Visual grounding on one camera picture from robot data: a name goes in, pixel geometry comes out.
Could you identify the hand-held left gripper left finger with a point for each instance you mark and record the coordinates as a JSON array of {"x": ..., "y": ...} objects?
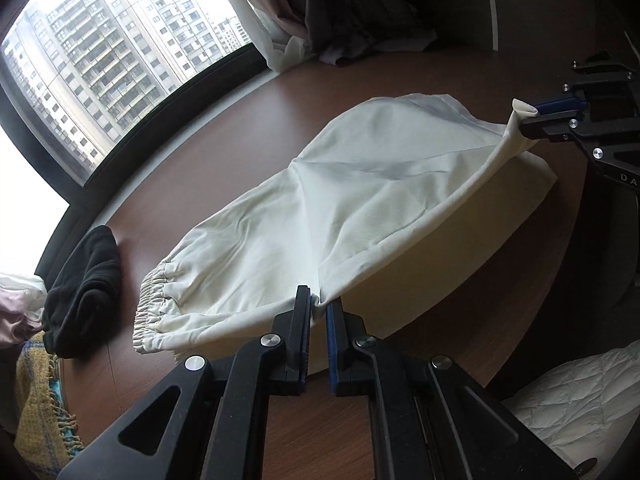
[{"x": 302, "y": 350}]

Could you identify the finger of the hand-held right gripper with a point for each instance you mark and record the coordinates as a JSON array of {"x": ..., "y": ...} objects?
[
  {"x": 550, "y": 127},
  {"x": 560, "y": 105}
]

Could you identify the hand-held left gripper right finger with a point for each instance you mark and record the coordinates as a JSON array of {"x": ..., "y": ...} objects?
[{"x": 334, "y": 350}]

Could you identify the white pants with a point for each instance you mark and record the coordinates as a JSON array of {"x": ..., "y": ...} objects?
[{"x": 350, "y": 200}]

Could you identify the white quilted cloth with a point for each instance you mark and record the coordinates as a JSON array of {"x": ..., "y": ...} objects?
[{"x": 590, "y": 400}]

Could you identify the black folded cloth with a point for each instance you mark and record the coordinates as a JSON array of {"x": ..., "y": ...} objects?
[{"x": 85, "y": 290}]

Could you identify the yellow woven blanket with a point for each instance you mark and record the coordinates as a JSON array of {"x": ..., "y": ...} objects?
[{"x": 40, "y": 410}]

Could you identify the white sheer curtain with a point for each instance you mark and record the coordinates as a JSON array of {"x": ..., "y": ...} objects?
[
  {"x": 250, "y": 10},
  {"x": 20, "y": 287}
]

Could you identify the high-rise apartment buildings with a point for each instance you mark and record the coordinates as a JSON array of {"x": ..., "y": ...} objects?
[{"x": 100, "y": 50}]

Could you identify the dark window frame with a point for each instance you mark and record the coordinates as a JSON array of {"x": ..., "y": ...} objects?
[{"x": 150, "y": 125}]

